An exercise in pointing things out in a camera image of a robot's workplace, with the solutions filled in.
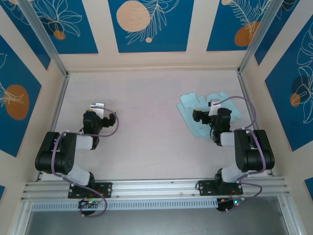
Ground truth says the light blue paper box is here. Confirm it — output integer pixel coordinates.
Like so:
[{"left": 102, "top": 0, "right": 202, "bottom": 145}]
[{"left": 176, "top": 91, "right": 242, "bottom": 140}]

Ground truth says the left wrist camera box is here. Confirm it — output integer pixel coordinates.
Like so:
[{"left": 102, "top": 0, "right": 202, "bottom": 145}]
[{"left": 89, "top": 102, "right": 105, "bottom": 120}]

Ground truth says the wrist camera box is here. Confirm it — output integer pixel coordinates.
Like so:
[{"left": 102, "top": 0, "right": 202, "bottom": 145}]
[
  {"left": 208, "top": 99, "right": 221, "bottom": 117},
  {"left": 89, "top": 102, "right": 105, "bottom": 120}
]

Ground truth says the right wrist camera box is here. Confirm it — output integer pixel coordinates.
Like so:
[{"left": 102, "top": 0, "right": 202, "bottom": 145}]
[{"left": 208, "top": 99, "right": 221, "bottom": 117}]

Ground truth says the aluminium table side rail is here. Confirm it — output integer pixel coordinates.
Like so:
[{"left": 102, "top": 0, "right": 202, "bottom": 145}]
[
  {"left": 237, "top": 72, "right": 274, "bottom": 177},
  {"left": 35, "top": 73, "right": 70, "bottom": 182}
]

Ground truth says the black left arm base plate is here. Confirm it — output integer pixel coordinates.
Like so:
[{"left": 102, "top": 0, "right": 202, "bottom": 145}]
[{"left": 67, "top": 182, "right": 113, "bottom": 199}]

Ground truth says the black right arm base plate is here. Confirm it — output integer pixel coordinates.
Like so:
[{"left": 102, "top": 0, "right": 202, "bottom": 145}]
[{"left": 197, "top": 180, "right": 244, "bottom": 196}]

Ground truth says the aluminium mounting rail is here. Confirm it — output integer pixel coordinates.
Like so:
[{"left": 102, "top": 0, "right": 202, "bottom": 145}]
[{"left": 21, "top": 176, "right": 291, "bottom": 202}]

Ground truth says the aluminium frame post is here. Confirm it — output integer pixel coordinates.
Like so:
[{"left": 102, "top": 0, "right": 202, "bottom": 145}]
[
  {"left": 237, "top": 0, "right": 288, "bottom": 75},
  {"left": 17, "top": 0, "right": 69, "bottom": 78}
]

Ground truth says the white slotted cable duct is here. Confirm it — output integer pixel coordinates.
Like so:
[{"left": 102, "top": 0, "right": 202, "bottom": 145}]
[{"left": 31, "top": 198, "right": 219, "bottom": 212}]

